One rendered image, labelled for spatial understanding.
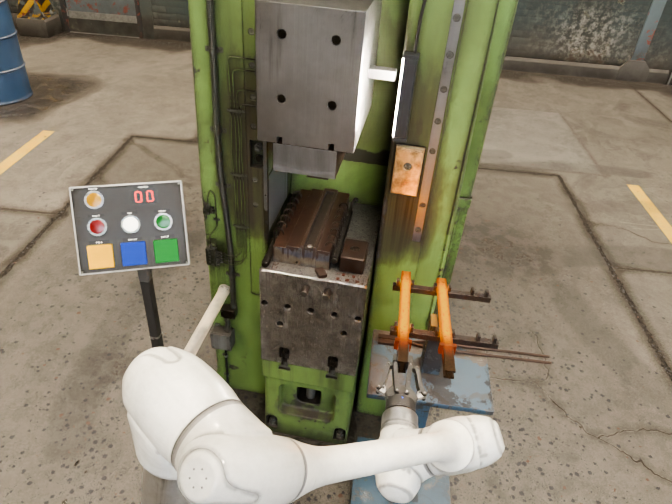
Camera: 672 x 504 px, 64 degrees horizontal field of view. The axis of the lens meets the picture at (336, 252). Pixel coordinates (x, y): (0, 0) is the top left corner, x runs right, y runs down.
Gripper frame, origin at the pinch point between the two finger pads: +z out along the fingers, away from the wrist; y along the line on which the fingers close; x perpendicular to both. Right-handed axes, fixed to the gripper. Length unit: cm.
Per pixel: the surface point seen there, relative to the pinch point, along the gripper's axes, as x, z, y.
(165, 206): 15, 36, -80
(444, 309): 1.1, 20.7, 11.8
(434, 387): -26.2, 13.8, 13.3
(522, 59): -82, 643, 146
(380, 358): -26.2, 23.0, -4.8
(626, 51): -62, 652, 274
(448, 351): 1.5, 2.6, 12.3
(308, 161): 34, 43, -35
